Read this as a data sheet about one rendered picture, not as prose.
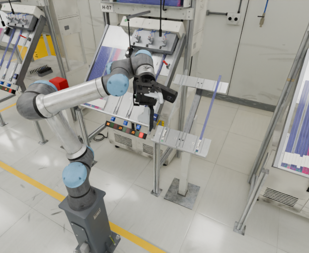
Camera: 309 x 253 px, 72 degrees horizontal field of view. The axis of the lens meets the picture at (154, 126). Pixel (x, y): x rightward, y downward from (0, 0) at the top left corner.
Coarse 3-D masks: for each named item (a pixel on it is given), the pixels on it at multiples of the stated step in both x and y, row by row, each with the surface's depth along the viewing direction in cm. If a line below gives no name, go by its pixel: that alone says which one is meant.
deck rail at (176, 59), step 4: (184, 36) 152; (180, 40) 152; (184, 40) 154; (180, 44) 151; (184, 44) 156; (180, 48) 151; (176, 52) 151; (180, 52) 153; (176, 56) 150; (180, 56) 155; (176, 60) 151; (172, 64) 150; (176, 64) 153; (172, 68) 149; (172, 72) 150; (168, 76) 149; (172, 76) 152; (168, 80) 148; (168, 84) 150; (164, 100) 152; (160, 104) 147; (156, 108) 147; (160, 108) 149; (156, 112) 146; (160, 112) 151; (156, 124) 151
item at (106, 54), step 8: (104, 48) 173; (112, 48) 171; (104, 56) 172; (112, 56) 169; (120, 56) 166; (96, 64) 172; (104, 64) 170; (96, 72) 171; (104, 72) 168; (88, 80) 172; (88, 104) 167; (96, 104) 164; (104, 104) 162
